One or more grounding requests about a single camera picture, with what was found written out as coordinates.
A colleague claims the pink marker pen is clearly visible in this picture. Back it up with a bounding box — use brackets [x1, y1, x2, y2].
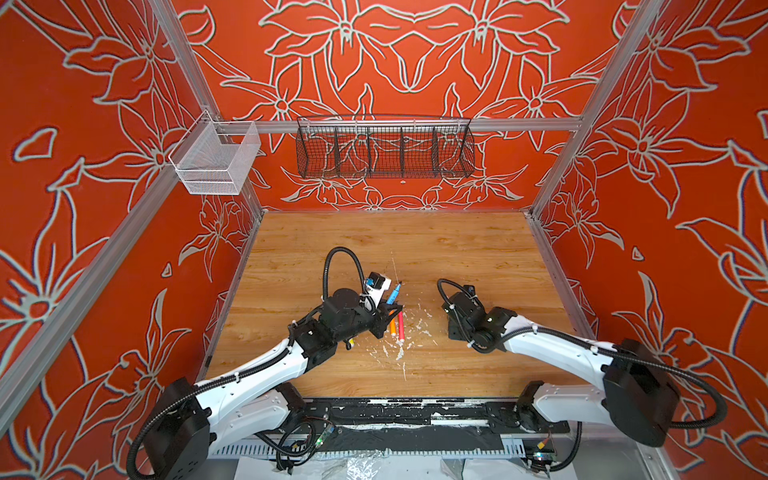
[397, 311, 406, 342]

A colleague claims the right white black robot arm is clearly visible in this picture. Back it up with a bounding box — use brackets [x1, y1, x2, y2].
[443, 291, 728, 447]

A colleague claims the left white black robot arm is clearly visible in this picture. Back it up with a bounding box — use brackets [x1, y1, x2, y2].
[125, 289, 403, 479]

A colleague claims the clear plastic bin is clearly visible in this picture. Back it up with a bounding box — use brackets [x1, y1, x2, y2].
[169, 110, 262, 196]

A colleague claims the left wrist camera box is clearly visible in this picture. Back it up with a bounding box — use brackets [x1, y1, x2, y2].
[362, 272, 392, 310]

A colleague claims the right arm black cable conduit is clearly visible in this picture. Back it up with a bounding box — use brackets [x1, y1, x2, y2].
[436, 278, 728, 430]

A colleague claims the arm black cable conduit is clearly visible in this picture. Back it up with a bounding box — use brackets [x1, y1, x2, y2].
[125, 246, 367, 480]
[436, 278, 728, 430]

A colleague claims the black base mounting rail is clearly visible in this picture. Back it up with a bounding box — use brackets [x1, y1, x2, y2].
[288, 397, 575, 457]

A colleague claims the black wire mesh basket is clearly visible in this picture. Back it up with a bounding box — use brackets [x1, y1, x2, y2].
[295, 114, 477, 180]

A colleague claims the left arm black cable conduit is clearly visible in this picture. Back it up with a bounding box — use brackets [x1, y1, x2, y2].
[125, 246, 367, 480]

